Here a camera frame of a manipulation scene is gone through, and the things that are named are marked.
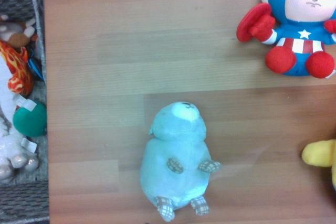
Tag yellow plush toy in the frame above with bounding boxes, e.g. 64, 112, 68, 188
301, 139, 336, 190

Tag brown grey plush toy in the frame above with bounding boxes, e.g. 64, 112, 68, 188
0, 15, 37, 49

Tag grey woven basket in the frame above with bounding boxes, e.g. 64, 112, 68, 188
0, 0, 50, 224

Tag teal plush bear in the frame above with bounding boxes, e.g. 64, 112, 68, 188
140, 101, 223, 222

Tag green ball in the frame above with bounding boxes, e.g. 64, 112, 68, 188
12, 100, 48, 138

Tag Captain America plush doll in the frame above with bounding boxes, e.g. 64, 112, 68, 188
236, 0, 336, 79

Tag white unicorn plush flame mane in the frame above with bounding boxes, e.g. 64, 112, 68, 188
0, 40, 40, 183

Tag blue black strap toy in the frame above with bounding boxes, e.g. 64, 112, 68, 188
27, 55, 45, 82

